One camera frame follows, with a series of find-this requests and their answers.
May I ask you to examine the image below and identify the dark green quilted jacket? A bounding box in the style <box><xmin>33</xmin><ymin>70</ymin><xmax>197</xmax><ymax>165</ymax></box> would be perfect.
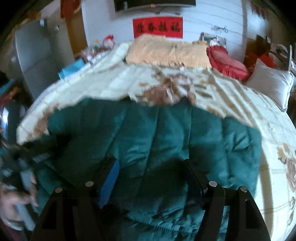
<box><xmin>35</xmin><ymin>98</ymin><xmax>261</xmax><ymax>240</ymax></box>

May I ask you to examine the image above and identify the peach frilled pillow cover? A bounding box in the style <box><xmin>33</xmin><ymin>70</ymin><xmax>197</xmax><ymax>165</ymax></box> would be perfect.
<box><xmin>125</xmin><ymin>34</ymin><xmax>211</xmax><ymax>68</ymax></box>

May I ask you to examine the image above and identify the person's left hand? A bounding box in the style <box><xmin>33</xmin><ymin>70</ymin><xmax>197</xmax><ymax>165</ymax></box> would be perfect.
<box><xmin>1</xmin><ymin>175</ymin><xmax>39</xmax><ymax>221</ymax></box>

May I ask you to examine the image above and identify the pig plush toy red hat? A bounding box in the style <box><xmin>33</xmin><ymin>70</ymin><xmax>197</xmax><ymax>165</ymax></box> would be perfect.
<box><xmin>103</xmin><ymin>35</ymin><xmax>115</xmax><ymax>49</ymax></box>

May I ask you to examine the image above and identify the grey refrigerator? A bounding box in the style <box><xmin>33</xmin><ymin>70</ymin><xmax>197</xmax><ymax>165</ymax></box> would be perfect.
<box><xmin>14</xmin><ymin>18</ymin><xmax>60</xmax><ymax>100</ymax></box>

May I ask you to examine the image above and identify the floral cream bedspread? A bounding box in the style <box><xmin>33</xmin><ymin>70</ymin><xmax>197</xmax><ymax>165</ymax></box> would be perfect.
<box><xmin>17</xmin><ymin>43</ymin><xmax>295</xmax><ymax>240</ymax></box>

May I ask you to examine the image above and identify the red frilled cushion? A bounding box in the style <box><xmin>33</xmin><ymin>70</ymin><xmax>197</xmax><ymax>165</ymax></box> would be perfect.
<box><xmin>206</xmin><ymin>45</ymin><xmax>250</xmax><ymax>82</ymax></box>

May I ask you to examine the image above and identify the red Chinese couplet banner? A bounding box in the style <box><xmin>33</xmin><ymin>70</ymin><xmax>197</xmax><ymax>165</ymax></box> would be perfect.
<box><xmin>132</xmin><ymin>16</ymin><xmax>183</xmax><ymax>39</ymax></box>

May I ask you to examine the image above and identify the wall mounted black television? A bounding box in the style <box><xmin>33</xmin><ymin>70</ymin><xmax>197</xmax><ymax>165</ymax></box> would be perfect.
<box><xmin>113</xmin><ymin>0</ymin><xmax>196</xmax><ymax>12</ymax></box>

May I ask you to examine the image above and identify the white pillow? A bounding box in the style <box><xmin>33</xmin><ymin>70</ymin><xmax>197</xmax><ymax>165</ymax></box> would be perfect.
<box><xmin>245</xmin><ymin>59</ymin><xmax>294</xmax><ymax>112</ymax></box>

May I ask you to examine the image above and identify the framed photo on headboard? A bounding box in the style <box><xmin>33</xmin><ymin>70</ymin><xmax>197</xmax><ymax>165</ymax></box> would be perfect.
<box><xmin>200</xmin><ymin>32</ymin><xmax>227</xmax><ymax>48</ymax></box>

